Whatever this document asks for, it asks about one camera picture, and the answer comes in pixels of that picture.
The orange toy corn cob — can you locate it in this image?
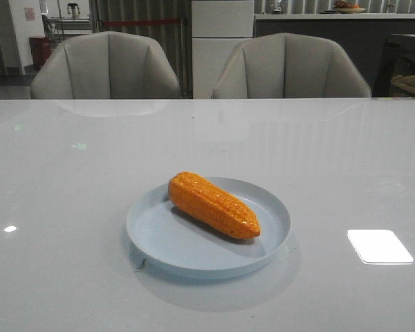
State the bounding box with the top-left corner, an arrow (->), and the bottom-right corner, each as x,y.
168,172 -> 261,239

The light blue round plate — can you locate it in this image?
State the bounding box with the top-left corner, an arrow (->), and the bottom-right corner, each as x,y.
126,177 -> 291,279

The right grey upholstered chair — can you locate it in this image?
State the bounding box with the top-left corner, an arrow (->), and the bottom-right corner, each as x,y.
212,33 -> 371,99

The grey upholstered chair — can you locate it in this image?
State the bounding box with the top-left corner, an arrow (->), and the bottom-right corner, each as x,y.
212,33 -> 371,99
30,31 -> 180,100

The white cabinet with drawers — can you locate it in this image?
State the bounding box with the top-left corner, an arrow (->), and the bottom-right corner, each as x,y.
191,1 -> 254,99

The left grey upholstered chair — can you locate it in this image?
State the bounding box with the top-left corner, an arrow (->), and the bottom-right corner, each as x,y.
30,31 -> 180,100

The red barrier belt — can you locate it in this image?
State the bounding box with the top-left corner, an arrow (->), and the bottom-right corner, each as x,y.
102,18 -> 181,27

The red trash bin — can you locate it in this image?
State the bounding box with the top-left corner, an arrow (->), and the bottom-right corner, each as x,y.
29,36 -> 51,71

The grey counter with white top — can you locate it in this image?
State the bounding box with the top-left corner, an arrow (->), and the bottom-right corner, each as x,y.
254,13 -> 415,92

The fruit bowl on counter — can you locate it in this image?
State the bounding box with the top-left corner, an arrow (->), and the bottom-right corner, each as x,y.
333,0 -> 365,14

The dark side table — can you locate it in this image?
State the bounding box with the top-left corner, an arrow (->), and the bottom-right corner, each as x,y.
372,34 -> 415,97

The tan cushioned seat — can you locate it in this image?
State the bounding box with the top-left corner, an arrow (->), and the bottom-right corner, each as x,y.
390,75 -> 415,98

